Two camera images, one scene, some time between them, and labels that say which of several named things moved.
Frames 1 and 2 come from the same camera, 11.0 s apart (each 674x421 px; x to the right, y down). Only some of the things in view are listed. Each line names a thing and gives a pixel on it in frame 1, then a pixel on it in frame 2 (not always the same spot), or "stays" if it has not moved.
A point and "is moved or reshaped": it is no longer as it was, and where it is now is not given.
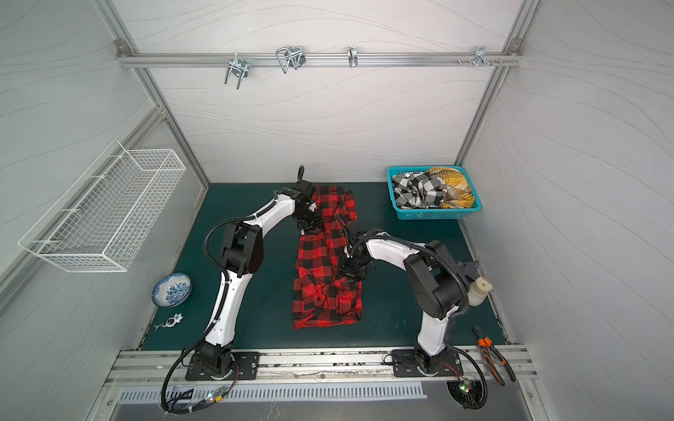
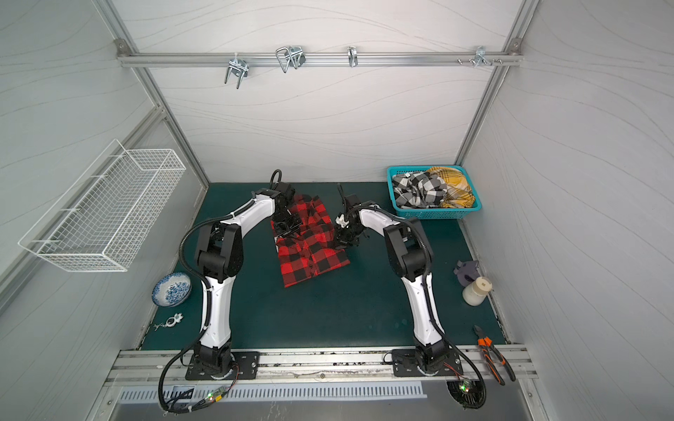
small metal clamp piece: (170, 322) stays
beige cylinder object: (478, 290) stays
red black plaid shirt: (321, 295) is moved or reshaped
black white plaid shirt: (419, 189) stays
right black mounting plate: (405, 364) stays
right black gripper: (348, 266) → (345, 234)
